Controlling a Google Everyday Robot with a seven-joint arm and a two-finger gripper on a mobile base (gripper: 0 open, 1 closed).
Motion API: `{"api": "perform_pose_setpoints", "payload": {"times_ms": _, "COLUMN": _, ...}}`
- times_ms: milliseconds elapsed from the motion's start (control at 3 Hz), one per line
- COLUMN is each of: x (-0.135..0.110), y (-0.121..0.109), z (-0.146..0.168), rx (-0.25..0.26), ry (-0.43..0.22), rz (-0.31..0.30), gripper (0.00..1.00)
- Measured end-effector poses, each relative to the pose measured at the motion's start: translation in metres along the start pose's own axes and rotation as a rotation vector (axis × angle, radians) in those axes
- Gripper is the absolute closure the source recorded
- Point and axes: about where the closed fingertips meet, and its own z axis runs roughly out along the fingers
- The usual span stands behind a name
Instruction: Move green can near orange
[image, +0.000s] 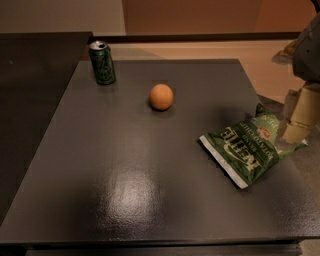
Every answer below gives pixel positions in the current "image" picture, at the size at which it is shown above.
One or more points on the green Kettle chips bag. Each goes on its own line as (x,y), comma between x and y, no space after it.
(248,149)

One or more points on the green soda can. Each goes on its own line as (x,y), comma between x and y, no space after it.
(102,63)

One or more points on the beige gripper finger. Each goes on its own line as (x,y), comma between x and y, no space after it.
(301,113)

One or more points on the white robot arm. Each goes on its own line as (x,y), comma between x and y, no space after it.
(304,56)

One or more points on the orange fruit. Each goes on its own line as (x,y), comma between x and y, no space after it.
(161,97)

